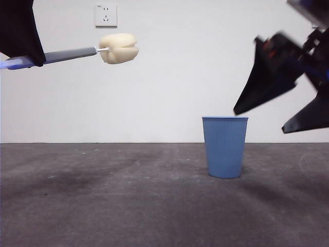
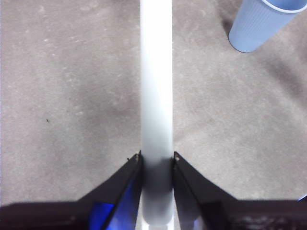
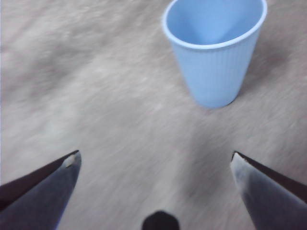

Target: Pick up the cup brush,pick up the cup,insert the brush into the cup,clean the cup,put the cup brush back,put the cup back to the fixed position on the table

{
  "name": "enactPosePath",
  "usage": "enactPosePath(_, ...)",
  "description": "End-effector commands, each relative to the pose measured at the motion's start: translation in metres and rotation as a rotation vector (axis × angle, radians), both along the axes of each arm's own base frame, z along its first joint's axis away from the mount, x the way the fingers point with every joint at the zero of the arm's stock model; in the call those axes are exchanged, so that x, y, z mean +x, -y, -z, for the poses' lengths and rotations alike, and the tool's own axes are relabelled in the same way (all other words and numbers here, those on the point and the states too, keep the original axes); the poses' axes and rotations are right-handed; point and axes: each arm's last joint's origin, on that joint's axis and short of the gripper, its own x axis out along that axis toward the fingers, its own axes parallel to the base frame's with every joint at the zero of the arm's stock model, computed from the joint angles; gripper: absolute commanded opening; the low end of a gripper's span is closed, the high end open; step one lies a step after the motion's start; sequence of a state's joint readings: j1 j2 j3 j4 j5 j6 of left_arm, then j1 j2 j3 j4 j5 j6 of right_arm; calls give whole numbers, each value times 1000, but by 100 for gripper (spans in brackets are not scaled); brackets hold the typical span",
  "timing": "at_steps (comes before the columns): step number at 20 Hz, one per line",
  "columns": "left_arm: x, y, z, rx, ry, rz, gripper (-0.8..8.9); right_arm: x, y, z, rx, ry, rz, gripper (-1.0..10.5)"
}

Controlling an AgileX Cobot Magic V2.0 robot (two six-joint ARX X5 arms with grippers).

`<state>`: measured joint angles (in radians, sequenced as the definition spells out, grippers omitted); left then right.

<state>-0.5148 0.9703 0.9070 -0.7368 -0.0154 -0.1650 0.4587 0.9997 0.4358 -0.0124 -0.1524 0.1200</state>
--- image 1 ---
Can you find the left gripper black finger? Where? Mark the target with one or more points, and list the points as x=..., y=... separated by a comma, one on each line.
x=18, y=28

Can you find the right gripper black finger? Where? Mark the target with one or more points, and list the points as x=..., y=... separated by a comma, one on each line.
x=311, y=115
x=270, y=77

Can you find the blue ribbed plastic cup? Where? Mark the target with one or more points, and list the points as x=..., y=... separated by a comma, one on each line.
x=225, y=149

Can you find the white wall power socket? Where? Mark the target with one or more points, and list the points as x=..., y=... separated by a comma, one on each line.
x=106, y=16

